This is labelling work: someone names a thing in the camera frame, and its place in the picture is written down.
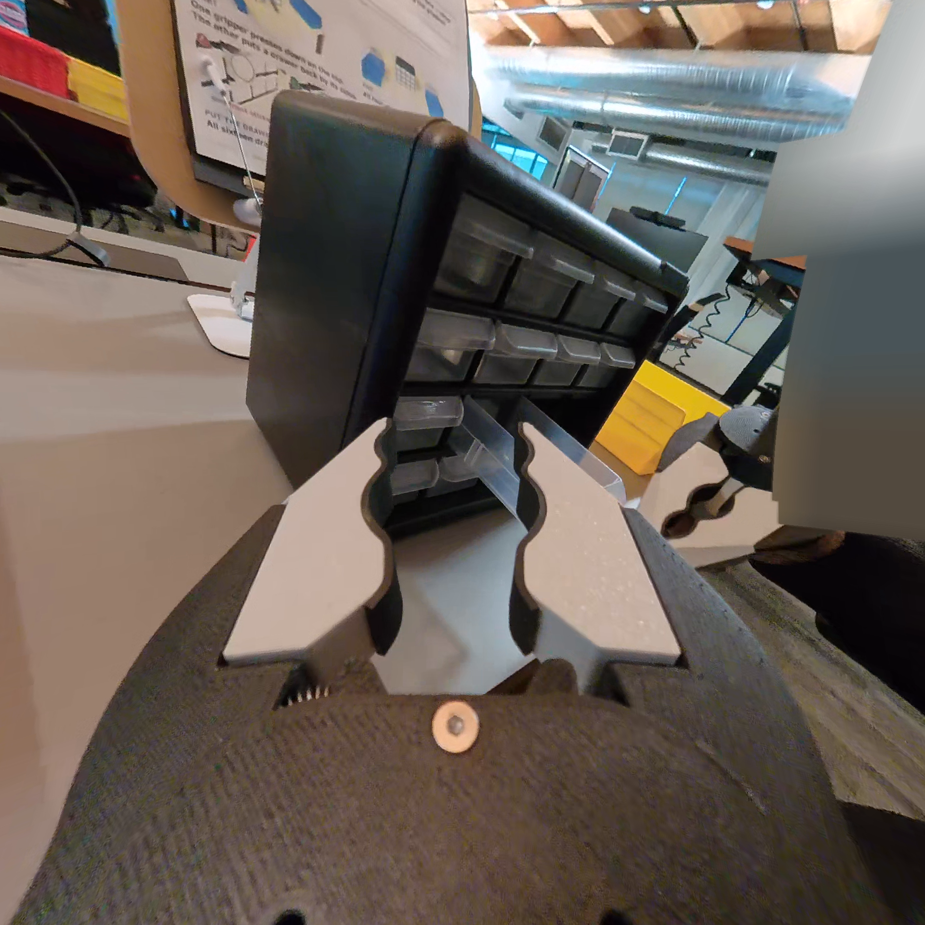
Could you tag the white stand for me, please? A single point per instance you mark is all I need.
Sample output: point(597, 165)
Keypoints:
point(217, 325)

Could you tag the red plastic bin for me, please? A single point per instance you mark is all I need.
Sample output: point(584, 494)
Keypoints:
point(32, 61)

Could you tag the black small-parts drawer cabinet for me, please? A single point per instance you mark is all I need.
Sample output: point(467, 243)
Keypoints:
point(325, 289)

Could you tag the wide silver air duct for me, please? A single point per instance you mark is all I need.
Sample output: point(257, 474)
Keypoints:
point(650, 76)

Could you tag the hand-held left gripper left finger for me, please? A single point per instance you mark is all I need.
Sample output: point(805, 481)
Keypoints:
point(311, 564)

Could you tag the yellow plastic storage bin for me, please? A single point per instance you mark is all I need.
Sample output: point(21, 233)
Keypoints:
point(650, 405)

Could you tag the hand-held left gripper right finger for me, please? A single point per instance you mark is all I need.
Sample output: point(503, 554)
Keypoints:
point(600, 578)

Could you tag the table with dark blue legs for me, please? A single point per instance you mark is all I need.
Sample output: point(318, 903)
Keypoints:
point(737, 247)

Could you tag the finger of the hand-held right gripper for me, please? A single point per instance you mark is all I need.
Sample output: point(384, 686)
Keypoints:
point(737, 531)
point(686, 473)

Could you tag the wooden shelf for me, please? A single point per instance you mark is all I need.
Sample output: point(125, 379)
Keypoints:
point(65, 108)

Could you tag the white wall vent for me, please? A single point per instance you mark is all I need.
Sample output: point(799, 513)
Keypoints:
point(626, 144)

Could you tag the instruction poster board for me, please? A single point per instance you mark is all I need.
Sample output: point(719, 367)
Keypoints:
point(144, 108)

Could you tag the small yellow shelf bin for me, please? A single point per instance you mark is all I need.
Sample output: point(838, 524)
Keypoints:
point(97, 90)

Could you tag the beige desk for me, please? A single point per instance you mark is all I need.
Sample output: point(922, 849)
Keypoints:
point(108, 470)

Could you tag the set of clear cabinet drawers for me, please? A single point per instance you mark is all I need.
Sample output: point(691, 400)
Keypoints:
point(535, 289)

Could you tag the black computer monitor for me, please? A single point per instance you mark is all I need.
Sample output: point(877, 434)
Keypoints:
point(650, 249)

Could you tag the clear plastic drawer box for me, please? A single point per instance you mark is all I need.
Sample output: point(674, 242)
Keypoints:
point(498, 462)

